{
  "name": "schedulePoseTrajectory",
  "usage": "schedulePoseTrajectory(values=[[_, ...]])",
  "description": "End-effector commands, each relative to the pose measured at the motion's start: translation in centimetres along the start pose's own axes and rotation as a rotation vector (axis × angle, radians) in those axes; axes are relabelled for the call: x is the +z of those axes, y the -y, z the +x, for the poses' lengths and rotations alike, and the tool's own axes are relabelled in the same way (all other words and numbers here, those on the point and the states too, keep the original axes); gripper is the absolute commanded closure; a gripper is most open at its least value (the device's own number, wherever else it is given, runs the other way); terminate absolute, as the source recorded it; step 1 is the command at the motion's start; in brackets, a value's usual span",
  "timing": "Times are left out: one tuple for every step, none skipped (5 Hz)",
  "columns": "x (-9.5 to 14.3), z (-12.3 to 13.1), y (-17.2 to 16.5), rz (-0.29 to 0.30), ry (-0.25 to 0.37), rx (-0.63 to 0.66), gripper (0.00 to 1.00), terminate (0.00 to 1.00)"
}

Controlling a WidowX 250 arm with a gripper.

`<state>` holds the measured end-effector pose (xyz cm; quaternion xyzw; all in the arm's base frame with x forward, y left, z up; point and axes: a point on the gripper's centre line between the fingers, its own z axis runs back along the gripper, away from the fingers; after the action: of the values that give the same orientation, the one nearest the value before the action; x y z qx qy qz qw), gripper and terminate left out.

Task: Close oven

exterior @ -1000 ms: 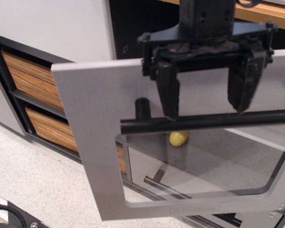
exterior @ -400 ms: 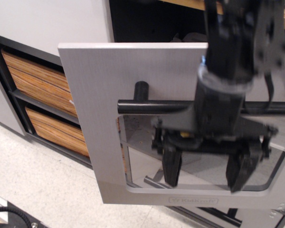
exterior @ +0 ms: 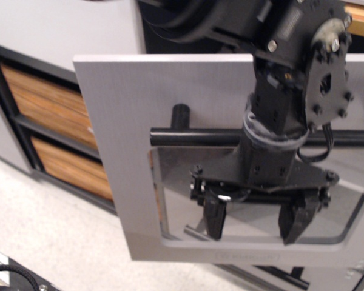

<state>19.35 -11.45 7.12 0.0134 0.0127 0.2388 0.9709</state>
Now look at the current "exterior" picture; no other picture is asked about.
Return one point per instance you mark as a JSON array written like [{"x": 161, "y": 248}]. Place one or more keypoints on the wood-grain fabric bin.
[
  {"x": 51, "y": 105},
  {"x": 73, "y": 169}
]

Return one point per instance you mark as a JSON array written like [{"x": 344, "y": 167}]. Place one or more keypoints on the grey lower drawer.
[{"x": 258, "y": 223}]

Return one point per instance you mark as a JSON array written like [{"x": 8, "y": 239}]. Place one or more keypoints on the upper wood-grain fabric bin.
[{"x": 51, "y": 105}]

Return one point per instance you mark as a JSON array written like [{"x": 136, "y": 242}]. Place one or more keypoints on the black drawer handle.
[{"x": 294, "y": 278}]

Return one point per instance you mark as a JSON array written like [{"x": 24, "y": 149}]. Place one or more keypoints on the grey toy kitchen cabinet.
[{"x": 59, "y": 236}]

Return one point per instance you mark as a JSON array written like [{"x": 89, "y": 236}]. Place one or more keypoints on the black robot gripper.
[{"x": 267, "y": 166}]

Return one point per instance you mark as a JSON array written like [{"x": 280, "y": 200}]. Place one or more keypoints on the grey toy oven door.
[{"x": 127, "y": 95}]

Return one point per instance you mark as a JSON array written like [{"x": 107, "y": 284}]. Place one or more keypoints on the lower wood-grain fabric bin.
[{"x": 73, "y": 169}]

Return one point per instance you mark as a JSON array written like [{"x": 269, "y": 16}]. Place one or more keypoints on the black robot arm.
[{"x": 299, "y": 50}]

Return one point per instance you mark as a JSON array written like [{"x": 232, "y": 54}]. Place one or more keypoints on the black oven door handle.
[{"x": 184, "y": 136}]

